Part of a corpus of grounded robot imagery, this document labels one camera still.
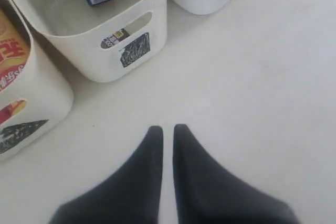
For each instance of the yellow Lays chips can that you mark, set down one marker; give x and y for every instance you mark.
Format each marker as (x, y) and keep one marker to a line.
(14, 52)

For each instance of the cream bin triangle mark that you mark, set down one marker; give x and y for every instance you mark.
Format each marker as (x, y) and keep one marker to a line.
(37, 100)

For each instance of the cream bin square mark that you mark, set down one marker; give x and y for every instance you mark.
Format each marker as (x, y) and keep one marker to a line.
(77, 29)

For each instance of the purple juice carton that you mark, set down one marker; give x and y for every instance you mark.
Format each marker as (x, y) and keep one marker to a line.
(114, 39)

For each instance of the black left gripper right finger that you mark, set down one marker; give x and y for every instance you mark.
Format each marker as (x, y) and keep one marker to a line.
(206, 192)

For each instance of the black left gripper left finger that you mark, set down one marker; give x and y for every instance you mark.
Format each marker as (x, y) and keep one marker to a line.
(130, 195)

